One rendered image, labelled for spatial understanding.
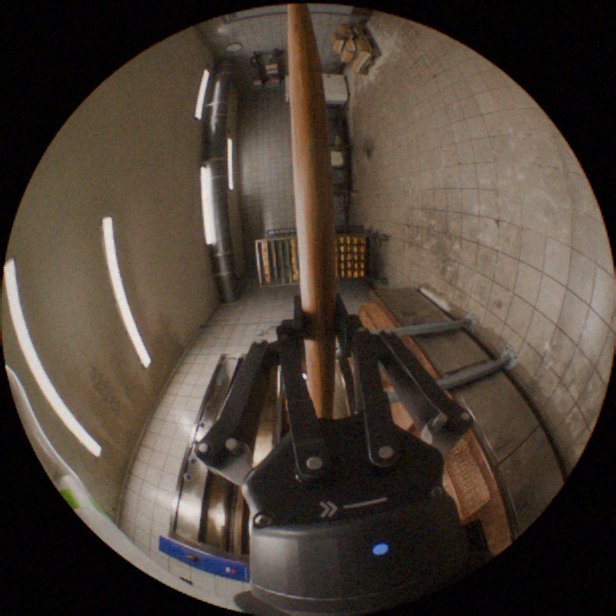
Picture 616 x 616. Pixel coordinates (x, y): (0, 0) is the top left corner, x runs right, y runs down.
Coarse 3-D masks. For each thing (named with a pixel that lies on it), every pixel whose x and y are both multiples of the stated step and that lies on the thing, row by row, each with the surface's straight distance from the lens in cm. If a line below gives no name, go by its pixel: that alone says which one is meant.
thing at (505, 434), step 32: (416, 320) 154; (448, 320) 170; (416, 352) 129; (448, 352) 133; (480, 352) 146; (480, 384) 121; (512, 384) 136; (480, 416) 106; (512, 416) 118; (480, 448) 96; (512, 448) 108; (544, 448) 127; (512, 480) 103; (544, 480) 122; (480, 512) 108; (512, 512) 103
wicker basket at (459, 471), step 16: (416, 432) 104; (464, 448) 102; (448, 464) 93; (464, 464) 105; (448, 480) 119; (464, 480) 93; (480, 480) 98; (464, 496) 92; (480, 496) 96; (464, 512) 91
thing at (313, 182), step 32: (288, 32) 32; (320, 64) 24; (320, 96) 20; (320, 128) 18; (320, 160) 17; (320, 192) 16; (320, 224) 16; (320, 256) 16; (320, 288) 17; (320, 320) 18; (320, 352) 20; (320, 384) 22; (320, 416) 27
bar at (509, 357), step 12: (468, 312) 170; (432, 324) 145; (444, 324) 150; (456, 324) 157; (468, 324) 167; (504, 360) 139; (516, 360) 143; (468, 372) 114; (480, 372) 119; (444, 384) 102; (456, 384) 109; (396, 396) 90
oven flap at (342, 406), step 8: (336, 360) 194; (336, 368) 186; (336, 376) 180; (336, 384) 174; (344, 384) 168; (336, 392) 168; (344, 392) 166; (336, 400) 163; (344, 400) 161; (336, 408) 159; (344, 408) 157; (336, 416) 155; (344, 416) 153
